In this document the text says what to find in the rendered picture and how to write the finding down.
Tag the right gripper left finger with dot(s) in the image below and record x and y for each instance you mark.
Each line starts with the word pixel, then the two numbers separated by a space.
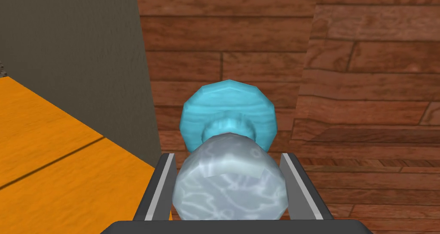
pixel 156 196

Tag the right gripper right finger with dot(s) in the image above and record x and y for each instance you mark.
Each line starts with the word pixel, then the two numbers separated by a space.
pixel 302 192

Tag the grey and blue door knob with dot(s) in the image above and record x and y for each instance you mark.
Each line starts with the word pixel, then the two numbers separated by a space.
pixel 228 179

